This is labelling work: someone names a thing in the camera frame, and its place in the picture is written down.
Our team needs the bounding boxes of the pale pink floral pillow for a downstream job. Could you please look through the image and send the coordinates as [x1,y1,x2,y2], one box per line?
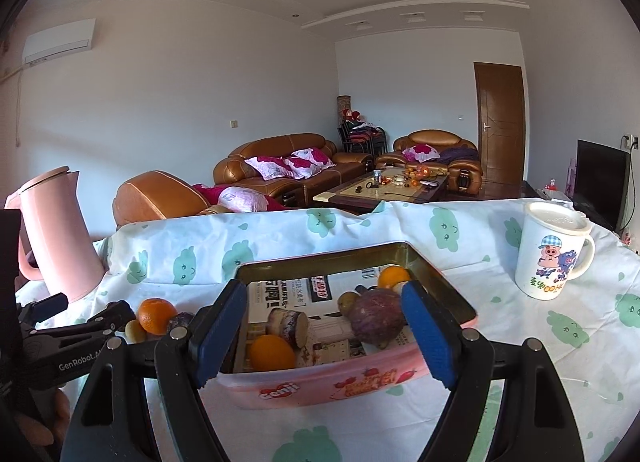
[217,187,268,213]

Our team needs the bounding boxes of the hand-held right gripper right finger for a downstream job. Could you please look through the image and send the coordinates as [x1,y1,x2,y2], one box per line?
[400,279,586,462]

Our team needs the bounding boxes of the black television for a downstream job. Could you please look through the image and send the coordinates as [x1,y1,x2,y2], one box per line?
[572,139,631,233]

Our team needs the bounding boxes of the purple cloth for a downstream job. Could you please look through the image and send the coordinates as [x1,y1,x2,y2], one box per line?
[439,147,480,164]

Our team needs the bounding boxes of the brown wooden door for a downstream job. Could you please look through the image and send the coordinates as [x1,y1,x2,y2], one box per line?
[473,62,526,185]

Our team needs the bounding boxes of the printed paper liner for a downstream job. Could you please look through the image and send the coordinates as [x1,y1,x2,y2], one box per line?
[235,267,426,373]

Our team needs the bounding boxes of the brown leather armchair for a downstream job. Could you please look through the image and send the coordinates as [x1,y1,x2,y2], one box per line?
[375,129,483,193]

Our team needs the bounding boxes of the stacked black chairs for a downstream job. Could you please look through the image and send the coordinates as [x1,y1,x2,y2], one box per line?
[340,121,388,155]

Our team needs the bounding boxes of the person's left hand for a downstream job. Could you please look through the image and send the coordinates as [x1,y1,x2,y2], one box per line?
[15,387,72,449]

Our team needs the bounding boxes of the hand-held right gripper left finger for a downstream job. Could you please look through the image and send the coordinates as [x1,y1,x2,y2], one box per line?
[60,279,249,462]

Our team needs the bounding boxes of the white air conditioner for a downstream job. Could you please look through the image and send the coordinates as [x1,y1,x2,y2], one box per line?
[23,18,97,65]

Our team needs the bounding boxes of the long brown leather sofa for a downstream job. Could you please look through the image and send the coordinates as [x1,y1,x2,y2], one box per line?
[213,133,375,205]

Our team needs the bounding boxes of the white cartoon mug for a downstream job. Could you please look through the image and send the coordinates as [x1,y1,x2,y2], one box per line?
[515,202,597,300]

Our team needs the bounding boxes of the tall patterned floor vase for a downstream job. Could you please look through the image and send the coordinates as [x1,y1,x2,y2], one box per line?
[336,95,352,138]

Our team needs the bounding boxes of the pink electric kettle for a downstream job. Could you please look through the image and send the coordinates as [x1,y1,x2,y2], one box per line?
[5,166,106,304]

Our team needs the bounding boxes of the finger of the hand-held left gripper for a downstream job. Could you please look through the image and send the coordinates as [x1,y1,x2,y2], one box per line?
[75,299,137,343]
[17,292,69,330]

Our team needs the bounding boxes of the dark wooden coffee table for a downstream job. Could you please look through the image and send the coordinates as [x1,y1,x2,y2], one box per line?
[312,167,450,215]

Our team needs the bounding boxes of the dark purple fruit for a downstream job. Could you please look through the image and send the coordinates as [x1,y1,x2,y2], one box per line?
[166,312,196,335]

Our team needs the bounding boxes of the round purple fruit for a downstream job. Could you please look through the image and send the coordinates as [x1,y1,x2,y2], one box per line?
[348,288,408,349]

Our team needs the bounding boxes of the cut purple sugarcane piece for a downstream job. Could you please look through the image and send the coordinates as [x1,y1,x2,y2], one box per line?
[265,308,310,349]

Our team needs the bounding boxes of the pink tin box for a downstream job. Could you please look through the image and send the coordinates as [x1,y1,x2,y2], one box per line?
[200,241,477,410]

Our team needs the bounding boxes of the large orange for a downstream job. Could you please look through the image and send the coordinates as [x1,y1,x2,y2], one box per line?
[137,298,177,336]

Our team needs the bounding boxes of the red blanket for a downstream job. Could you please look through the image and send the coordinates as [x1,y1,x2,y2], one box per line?
[192,183,231,205]

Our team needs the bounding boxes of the white cloud-print tablecloth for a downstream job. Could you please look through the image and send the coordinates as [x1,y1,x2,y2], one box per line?
[15,197,640,462]

